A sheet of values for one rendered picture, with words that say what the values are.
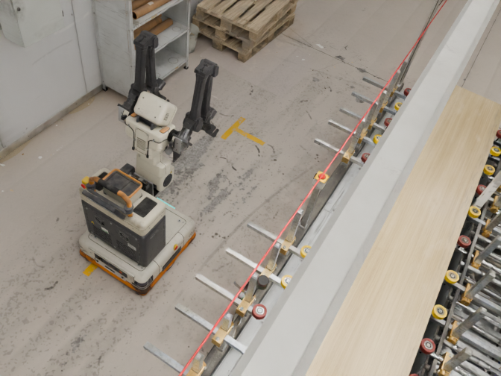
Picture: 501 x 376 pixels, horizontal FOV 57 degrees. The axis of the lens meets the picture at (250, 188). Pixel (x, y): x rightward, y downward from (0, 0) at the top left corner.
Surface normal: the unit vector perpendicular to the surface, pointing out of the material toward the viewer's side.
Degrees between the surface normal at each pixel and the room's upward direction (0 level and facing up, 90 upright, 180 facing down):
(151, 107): 48
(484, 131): 0
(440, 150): 0
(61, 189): 0
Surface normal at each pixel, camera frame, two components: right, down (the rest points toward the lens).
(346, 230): 0.14, -0.64
